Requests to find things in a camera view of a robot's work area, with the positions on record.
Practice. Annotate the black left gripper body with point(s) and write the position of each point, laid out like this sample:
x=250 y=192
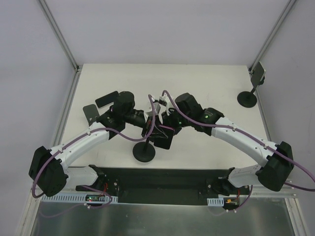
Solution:
x=145 y=128

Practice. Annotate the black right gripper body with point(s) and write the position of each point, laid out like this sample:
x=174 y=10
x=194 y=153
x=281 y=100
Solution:
x=171 y=123

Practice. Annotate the black phone purple edge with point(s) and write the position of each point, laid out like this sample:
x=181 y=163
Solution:
x=165 y=136

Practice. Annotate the black phone stand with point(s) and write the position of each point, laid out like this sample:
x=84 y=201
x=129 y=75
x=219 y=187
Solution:
x=144 y=151
x=247 y=99

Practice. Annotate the dark grey phone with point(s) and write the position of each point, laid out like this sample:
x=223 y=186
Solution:
x=91 y=113

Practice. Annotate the black phone silver edge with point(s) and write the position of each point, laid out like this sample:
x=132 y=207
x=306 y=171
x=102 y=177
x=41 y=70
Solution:
x=258 y=74

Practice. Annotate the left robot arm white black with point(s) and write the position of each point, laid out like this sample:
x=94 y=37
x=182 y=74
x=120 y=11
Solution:
x=51 y=169

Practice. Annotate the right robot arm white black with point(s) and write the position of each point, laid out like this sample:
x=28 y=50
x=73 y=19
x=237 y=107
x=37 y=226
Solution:
x=273 y=161

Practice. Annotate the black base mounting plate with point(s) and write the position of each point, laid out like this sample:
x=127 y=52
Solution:
x=159 y=186

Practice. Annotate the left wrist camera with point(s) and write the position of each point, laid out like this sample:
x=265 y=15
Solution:
x=152 y=109

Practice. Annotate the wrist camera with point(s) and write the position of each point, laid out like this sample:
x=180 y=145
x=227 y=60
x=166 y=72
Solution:
x=152 y=109
x=165 y=101

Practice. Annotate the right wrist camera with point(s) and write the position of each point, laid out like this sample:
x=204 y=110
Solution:
x=165 y=101

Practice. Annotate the aluminium frame rail left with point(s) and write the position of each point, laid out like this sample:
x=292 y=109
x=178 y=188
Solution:
x=59 y=131

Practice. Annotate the white cable duct right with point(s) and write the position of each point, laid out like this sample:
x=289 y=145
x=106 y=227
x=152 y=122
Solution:
x=215 y=202

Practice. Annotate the white cable duct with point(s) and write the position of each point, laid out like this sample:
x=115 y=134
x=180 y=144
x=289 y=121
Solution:
x=215 y=202
x=80 y=198

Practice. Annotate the white cable duct left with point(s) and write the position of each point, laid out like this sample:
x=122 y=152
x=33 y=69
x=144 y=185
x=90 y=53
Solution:
x=80 y=198

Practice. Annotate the aluminium frame post left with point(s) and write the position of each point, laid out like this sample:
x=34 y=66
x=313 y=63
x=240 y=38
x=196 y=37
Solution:
x=58 y=33

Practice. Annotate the aluminium frame post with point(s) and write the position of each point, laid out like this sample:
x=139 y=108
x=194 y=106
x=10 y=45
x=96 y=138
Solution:
x=289 y=6
x=58 y=33

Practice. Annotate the aluminium frame post right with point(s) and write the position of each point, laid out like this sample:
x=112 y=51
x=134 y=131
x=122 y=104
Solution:
x=289 y=6

